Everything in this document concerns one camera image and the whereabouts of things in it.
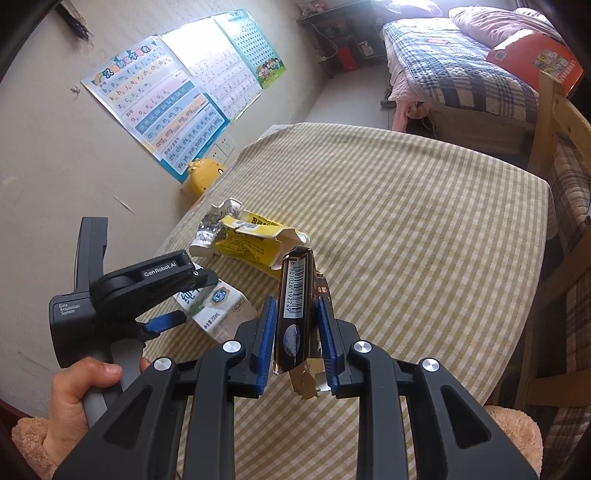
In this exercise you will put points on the white milk carton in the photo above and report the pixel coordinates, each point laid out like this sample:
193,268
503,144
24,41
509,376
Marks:
217,314

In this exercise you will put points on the brown plaid chair cushion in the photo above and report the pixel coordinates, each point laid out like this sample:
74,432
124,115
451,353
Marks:
572,194

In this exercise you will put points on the dark wall hanging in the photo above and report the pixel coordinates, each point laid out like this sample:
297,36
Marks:
76,21

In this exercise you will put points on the torn grey printed carton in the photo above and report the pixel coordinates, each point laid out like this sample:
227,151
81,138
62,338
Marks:
207,230

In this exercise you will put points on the dark shelf unit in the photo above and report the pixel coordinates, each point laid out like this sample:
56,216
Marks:
332,23

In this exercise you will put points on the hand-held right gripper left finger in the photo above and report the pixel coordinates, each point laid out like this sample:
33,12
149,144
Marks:
265,346

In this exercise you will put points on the pink pillow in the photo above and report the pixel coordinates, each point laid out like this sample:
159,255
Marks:
503,25

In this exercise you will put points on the bed with plaid quilt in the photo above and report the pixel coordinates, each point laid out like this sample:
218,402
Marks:
452,78

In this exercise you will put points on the dark brown cigarette box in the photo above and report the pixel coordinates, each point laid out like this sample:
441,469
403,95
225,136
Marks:
295,295

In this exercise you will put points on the person's right leg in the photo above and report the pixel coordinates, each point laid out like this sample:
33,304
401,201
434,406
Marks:
512,438

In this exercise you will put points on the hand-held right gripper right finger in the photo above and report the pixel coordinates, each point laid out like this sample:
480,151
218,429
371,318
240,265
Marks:
325,346

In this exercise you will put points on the teal chart wall poster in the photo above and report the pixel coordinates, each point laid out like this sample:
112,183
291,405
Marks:
254,46

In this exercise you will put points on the torn yellow cardboard box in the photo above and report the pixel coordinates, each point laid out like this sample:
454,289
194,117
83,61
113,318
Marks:
249,244

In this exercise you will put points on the white chart wall poster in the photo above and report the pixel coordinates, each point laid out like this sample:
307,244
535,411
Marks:
207,69

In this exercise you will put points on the yellow plastic toy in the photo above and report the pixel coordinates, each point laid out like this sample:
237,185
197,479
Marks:
203,175

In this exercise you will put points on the blue striped wall poster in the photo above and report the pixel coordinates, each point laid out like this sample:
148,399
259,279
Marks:
152,106

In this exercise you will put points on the person's left forearm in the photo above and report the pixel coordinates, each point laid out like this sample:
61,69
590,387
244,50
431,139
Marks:
27,443

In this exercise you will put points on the white wall socket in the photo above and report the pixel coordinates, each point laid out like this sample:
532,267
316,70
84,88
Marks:
220,150

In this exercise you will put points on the person's left hand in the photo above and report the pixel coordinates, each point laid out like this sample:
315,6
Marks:
69,401

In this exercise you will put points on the red cardboard box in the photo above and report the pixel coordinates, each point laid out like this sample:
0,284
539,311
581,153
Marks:
535,57

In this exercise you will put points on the wooden chair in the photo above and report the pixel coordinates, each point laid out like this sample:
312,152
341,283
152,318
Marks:
547,120

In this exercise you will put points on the red container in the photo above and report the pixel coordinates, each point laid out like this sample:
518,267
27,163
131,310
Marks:
347,57

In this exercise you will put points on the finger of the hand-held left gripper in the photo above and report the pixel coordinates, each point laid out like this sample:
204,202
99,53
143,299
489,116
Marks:
166,321
203,279

